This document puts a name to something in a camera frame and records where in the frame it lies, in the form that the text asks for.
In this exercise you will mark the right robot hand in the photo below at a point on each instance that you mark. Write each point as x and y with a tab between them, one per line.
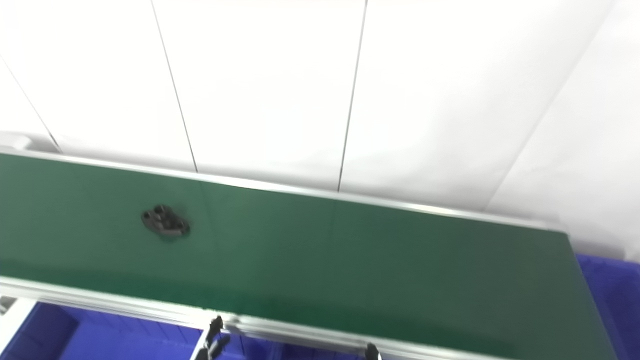
372	352

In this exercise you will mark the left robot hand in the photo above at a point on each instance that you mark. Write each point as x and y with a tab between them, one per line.
214	340

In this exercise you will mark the black plastic part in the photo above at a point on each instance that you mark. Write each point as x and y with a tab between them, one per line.
167	222

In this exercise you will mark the blue plastic bin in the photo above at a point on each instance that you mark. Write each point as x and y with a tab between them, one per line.
615	300
110	340
320	354

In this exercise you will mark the white box behind conveyor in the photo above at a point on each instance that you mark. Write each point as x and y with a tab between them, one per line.
12	141

